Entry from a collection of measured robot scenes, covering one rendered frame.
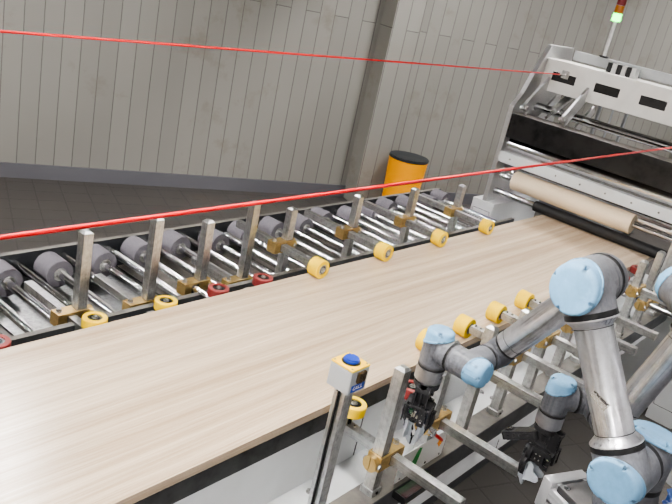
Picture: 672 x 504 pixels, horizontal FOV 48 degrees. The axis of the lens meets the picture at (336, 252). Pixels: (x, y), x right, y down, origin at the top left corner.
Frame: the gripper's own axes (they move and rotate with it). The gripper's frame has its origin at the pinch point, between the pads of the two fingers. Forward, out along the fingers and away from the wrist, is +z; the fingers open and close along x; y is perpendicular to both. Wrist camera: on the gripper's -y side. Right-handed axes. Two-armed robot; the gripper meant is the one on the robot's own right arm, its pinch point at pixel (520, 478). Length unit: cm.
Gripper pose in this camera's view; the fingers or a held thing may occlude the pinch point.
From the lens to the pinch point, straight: 235.2
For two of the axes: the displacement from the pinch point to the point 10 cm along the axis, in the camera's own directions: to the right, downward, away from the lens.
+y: 7.4, 3.8, -5.6
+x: 6.4, -1.5, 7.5
